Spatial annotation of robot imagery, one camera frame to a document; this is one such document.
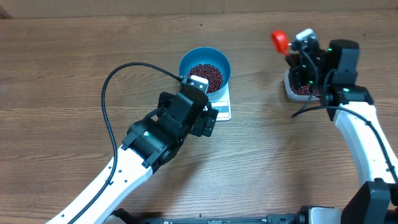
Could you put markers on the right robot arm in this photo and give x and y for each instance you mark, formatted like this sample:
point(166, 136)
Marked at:
point(351, 108)

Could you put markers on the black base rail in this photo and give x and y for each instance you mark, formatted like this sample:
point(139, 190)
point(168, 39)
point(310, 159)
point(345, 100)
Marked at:
point(288, 218)

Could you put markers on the red beans in container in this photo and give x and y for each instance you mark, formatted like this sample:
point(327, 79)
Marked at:
point(301, 85)

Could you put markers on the white digital kitchen scale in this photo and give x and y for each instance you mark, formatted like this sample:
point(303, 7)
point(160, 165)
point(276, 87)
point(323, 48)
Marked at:
point(220, 100)

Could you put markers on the orange measuring scoop blue handle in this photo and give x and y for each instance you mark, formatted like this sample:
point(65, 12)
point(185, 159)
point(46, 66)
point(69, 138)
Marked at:
point(281, 42)

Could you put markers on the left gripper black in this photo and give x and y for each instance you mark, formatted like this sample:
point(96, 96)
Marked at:
point(206, 124)

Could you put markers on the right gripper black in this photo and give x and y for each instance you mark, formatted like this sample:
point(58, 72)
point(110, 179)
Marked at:
point(294, 59)

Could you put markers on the red beans in bowl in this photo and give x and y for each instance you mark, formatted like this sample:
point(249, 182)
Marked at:
point(211, 73)

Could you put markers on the teal plastic bowl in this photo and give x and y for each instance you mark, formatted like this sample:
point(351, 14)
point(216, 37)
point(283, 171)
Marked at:
point(207, 55)

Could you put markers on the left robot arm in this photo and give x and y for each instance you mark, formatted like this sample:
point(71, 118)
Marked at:
point(149, 144)

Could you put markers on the clear plastic bean container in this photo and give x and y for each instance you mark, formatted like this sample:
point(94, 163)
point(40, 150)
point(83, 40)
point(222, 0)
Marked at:
point(291, 95)

